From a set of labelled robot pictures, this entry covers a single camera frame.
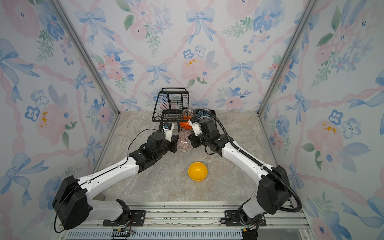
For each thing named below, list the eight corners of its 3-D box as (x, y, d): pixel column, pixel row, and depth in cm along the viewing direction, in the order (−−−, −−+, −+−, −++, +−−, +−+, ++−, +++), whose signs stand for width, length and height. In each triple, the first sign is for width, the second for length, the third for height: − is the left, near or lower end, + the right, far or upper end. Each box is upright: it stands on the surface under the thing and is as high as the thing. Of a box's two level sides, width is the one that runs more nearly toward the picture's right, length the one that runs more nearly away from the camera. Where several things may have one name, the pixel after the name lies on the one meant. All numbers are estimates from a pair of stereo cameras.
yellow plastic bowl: (188, 182, 87) (187, 179, 83) (188, 165, 94) (188, 161, 90) (207, 182, 87) (207, 179, 83) (206, 165, 94) (206, 161, 90)
